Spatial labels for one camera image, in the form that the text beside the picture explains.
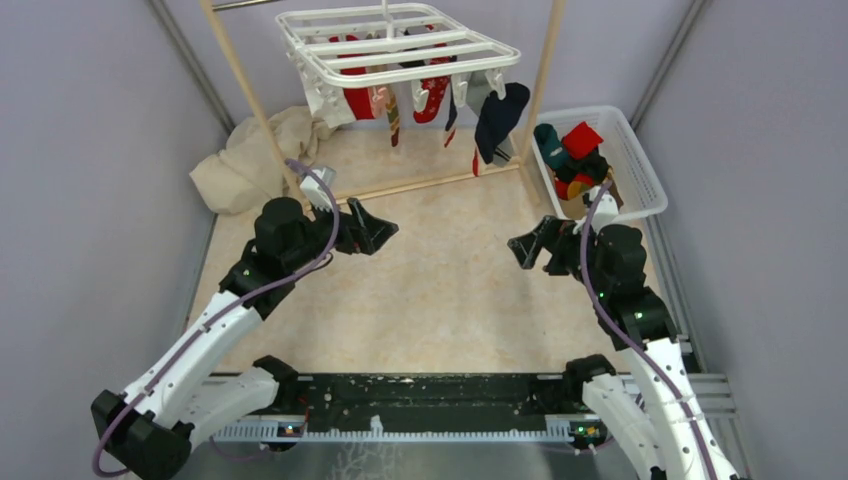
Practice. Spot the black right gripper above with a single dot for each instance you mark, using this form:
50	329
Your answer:
561	232

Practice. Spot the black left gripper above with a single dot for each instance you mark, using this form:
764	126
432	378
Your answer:
367	235

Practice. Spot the brown striped sock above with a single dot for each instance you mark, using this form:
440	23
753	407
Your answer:
393	116

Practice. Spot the white plastic laundry basket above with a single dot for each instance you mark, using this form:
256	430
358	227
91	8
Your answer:
635	178

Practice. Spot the navy red sock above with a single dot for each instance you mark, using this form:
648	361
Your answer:
450	127

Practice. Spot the dark navy sock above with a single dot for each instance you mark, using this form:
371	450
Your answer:
496	121

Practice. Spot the red snowflake sock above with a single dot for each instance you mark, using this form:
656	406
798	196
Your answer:
435	88

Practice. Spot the white plastic sock hanger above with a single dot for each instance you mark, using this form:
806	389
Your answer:
340	49

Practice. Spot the red plain sock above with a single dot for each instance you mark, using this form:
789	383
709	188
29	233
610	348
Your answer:
358	99

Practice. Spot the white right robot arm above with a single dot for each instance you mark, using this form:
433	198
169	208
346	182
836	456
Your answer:
663	431

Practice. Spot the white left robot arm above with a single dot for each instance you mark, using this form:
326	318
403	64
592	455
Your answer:
153	425

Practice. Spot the brown cloth in basket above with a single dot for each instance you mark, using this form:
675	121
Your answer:
573	196

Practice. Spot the teal sock in basket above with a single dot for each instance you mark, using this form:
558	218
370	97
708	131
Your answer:
550	146

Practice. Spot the red sock in basket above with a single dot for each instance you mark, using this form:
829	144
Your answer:
581	141

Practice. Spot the beige crumpled cloth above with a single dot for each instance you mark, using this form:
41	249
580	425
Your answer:
245	174

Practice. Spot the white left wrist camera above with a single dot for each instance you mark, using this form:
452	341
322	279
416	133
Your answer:
316	194

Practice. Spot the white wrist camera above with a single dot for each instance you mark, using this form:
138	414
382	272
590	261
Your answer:
604	214
316	194

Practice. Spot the wooden drying rack frame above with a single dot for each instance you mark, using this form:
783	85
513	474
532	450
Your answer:
523	149

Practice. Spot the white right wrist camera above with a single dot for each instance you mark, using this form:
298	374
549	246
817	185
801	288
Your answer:
604	214

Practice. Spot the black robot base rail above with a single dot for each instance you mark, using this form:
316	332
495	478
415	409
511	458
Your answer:
495	407

